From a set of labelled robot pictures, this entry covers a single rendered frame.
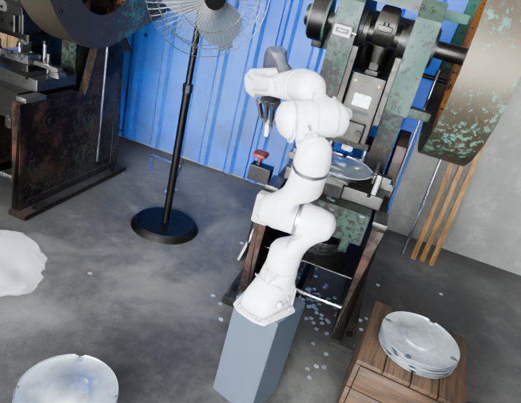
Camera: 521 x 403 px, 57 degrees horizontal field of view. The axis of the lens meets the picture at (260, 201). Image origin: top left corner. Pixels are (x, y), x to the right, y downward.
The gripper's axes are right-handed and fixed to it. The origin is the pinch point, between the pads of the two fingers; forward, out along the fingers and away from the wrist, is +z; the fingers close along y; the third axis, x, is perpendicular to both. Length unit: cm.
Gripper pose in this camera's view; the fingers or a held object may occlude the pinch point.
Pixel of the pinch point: (267, 128)
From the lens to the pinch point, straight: 206.0
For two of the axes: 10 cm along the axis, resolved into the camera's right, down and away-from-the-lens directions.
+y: 9.2, 3.4, -1.9
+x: 3.8, -7.0, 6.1
